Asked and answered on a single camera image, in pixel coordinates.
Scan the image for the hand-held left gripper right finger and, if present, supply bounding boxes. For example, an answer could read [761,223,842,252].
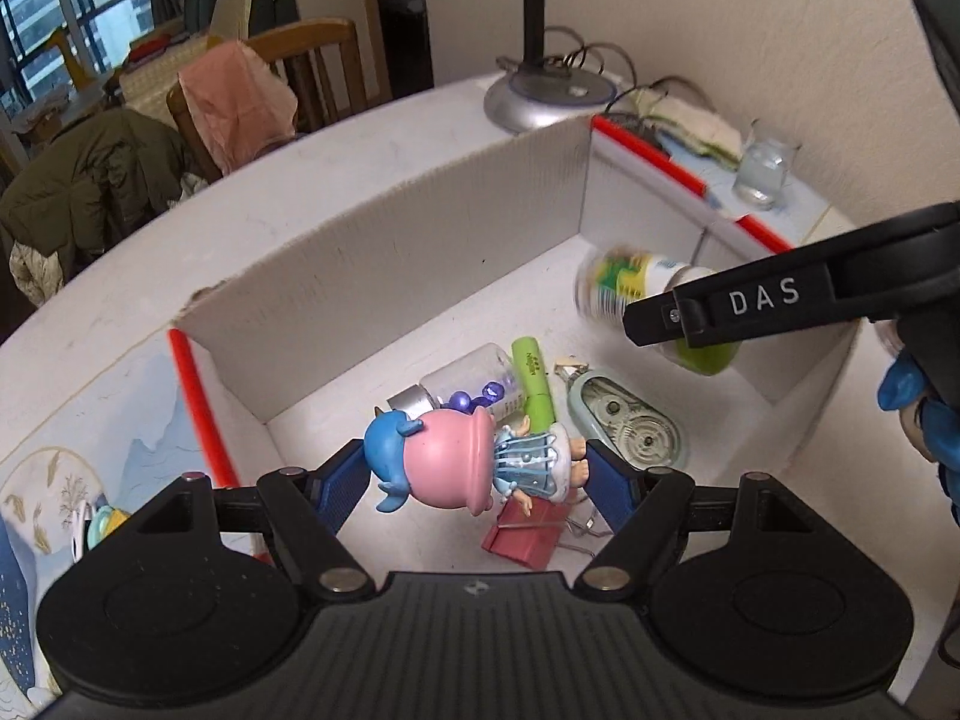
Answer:
[574,439,822,601]

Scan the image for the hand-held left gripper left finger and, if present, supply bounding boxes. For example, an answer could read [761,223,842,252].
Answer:
[139,439,376,601]

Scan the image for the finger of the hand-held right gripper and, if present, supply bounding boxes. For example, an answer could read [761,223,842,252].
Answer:
[621,292,710,350]

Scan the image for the clear jar green lid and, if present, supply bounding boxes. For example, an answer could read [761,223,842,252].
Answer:
[574,244,743,376]

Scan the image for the correction tape dispenser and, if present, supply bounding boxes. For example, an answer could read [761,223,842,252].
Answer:
[553,358,691,475]

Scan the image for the pink binder clip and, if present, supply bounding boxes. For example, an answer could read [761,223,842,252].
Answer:
[480,495,601,571]

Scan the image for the pink hat doll figurine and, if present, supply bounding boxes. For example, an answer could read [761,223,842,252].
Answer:
[364,405,593,518]

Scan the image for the green highlighter pen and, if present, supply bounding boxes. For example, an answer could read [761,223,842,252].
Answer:
[510,337,560,436]

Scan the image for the clear bottle silver cap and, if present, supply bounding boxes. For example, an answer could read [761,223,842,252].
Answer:
[386,343,526,421]

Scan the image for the small teal toy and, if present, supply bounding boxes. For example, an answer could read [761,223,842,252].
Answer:
[86,506,132,548]

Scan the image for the red cardboard box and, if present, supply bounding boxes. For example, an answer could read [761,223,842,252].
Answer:
[166,112,863,575]

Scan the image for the white-framed sunglasses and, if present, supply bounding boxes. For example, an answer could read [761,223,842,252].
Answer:
[71,495,113,563]

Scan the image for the person's right hand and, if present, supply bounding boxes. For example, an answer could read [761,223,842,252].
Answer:
[877,351,960,526]

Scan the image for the clear drinking glass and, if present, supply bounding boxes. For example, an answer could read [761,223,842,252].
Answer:
[731,120,802,211]

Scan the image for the green white folded cloth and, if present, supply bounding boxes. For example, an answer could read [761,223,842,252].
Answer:
[626,86,747,166]

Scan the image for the white desk lamp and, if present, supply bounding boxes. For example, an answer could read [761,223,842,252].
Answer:
[484,0,617,134]

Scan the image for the olive green jacket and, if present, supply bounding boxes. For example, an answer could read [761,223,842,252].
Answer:
[0,109,196,278]

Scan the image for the pink cloth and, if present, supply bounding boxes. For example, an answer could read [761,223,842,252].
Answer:
[178,41,297,177]

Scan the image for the wooden slat-back chair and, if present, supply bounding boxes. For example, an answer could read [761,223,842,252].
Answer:
[166,17,370,181]

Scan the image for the red cushion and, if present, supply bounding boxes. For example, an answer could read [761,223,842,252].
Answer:
[127,30,188,65]

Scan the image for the dark green sofa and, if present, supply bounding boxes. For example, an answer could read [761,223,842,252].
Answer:
[184,0,301,38]

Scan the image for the cream sofa throw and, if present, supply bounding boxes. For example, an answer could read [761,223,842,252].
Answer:
[120,0,260,128]

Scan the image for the yellow giraffe figure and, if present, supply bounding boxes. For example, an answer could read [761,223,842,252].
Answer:
[49,26,91,91]

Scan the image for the black lamp cable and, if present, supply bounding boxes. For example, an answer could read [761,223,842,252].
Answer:
[495,24,721,128]

